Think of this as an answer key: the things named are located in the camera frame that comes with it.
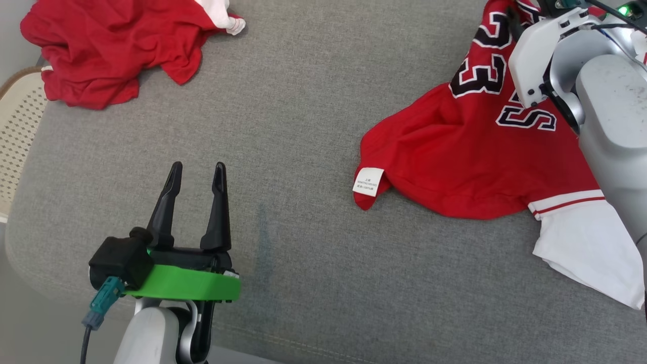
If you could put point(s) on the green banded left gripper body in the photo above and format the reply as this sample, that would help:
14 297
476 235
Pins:
187 283

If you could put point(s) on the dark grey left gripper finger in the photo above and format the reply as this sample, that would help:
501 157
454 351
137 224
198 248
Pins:
218 222
164 217

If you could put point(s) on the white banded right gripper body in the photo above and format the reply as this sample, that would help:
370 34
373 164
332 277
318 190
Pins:
530 55

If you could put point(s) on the red jersey with white sleeves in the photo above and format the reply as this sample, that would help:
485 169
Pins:
455 151

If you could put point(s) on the red shorts with white stripes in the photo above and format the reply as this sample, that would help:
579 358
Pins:
101 45

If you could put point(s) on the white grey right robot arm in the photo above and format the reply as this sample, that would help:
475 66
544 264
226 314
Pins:
611 126

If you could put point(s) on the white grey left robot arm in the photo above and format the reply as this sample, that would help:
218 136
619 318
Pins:
146 338

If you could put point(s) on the cream wicker laundry basket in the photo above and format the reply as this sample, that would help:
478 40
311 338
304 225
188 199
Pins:
17 131

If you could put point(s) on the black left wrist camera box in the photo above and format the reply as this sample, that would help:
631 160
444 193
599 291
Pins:
119 260

